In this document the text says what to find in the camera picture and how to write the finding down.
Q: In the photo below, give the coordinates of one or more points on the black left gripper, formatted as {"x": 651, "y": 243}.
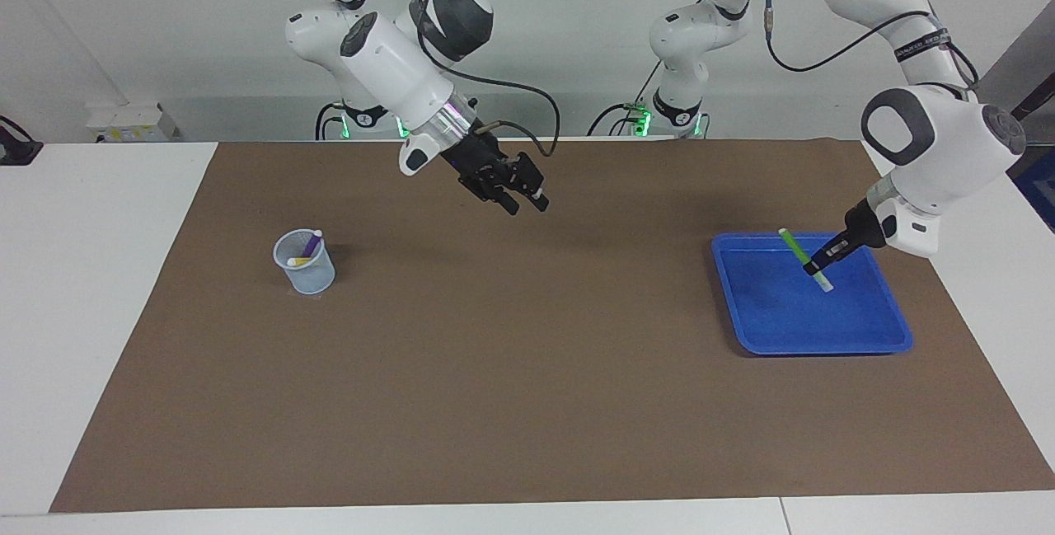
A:
{"x": 864, "y": 226}

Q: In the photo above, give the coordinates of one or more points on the black stand pole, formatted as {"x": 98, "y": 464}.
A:
{"x": 1037, "y": 98}

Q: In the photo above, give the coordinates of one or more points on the blue plastic tray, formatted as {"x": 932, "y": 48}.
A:
{"x": 791, "y": 321}

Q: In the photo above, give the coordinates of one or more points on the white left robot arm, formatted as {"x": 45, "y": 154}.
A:
{"x": 940, "y": 139}

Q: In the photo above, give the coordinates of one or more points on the green pen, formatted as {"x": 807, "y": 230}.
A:
{"x": 793, "y": 243}

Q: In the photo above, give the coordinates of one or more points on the light blue plastic cup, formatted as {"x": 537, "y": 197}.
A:
{"x": 309, "y": 279}

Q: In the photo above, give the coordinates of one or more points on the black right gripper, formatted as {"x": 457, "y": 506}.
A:
{"x": 478, "y": 157}

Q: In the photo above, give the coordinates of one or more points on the white power box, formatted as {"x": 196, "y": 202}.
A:
{"x": 132, "y": 123}

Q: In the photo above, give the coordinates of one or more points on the dark blue box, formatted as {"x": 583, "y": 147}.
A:
{"x": 1040, "y": 193}

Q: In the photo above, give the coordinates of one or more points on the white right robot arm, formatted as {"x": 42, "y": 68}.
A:
{"x": 396, "y": 73}

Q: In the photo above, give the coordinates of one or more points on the purple pen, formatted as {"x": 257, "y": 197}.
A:
{"x": 311, "y": 245}

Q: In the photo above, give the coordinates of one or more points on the black table clamp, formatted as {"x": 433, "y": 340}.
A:
{"x": 16, "y": 152}

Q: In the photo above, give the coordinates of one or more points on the yellow pen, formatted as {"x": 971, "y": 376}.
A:
{"x": 297, "y": 261}

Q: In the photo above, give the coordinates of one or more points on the brown table mat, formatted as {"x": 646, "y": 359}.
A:
{"x": 527, "y": 354}

